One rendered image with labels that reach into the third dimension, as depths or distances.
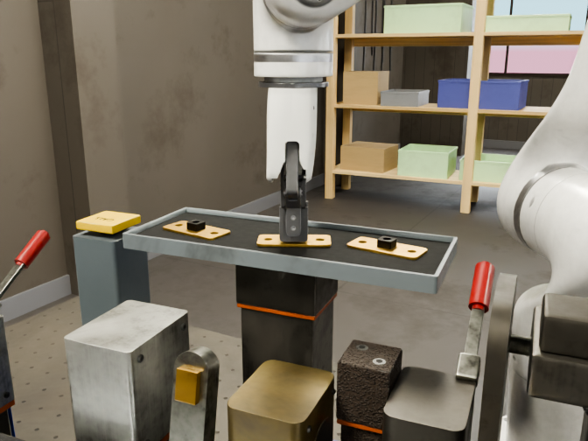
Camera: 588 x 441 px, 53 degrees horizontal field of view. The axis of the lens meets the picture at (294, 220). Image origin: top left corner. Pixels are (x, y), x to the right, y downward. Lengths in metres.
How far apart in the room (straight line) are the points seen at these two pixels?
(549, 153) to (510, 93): 4.57
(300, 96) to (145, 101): 3.52
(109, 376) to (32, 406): 0.74
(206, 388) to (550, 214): 0.44
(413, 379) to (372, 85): 5.17
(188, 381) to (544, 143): 0.52
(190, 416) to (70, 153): 2.99
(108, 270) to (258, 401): 0.34
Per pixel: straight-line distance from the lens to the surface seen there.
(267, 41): 0.62
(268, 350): 0.71
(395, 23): 5.62
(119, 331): 0.61
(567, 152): 0.83
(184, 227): 0.74
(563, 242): 0.73
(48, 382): 1.40
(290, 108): 0.61
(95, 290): 0.83
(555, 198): 0.76
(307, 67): 0.61
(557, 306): 0.49
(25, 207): 3.50
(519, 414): 0.90
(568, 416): 0.88
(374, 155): 5.72
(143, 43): 4.11
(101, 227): 0.80
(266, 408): 0.53
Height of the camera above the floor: 1.37
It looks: 16 degrees down
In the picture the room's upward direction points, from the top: straight up
